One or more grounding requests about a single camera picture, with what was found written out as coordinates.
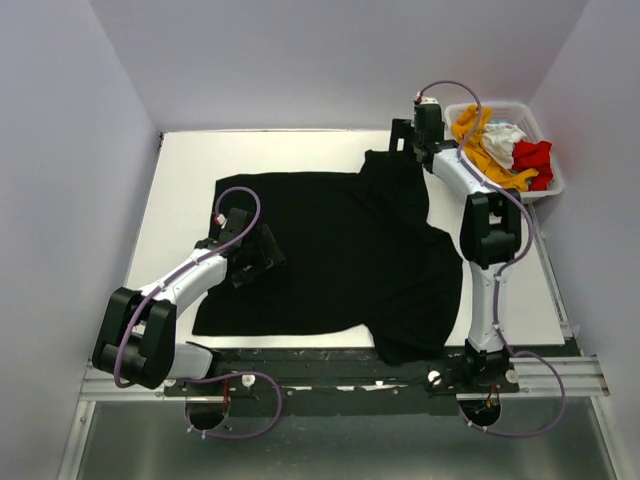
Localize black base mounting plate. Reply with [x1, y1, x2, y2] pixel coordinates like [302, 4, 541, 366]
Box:
[164, 347, 519, 417]

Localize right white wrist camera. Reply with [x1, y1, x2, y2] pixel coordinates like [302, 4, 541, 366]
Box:
[413, 92, 440, 110]

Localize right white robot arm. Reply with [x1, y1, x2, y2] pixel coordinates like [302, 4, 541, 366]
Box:
[389, 97, 522, 392]

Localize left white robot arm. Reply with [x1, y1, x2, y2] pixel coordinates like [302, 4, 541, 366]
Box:
[91, 208, 285, 395]

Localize yellow t shirt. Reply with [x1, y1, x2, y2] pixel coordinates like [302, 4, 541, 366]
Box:
[450, 104, 537, 192]

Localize white t shirt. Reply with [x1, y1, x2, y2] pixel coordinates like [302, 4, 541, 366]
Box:
[481, 123, 527, 170]

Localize red t shirt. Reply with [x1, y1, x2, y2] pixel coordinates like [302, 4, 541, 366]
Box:
[512, 140, 554, 191]

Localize black t shirt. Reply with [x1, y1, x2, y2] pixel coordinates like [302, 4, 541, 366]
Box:
[193, 151, 463, 365]

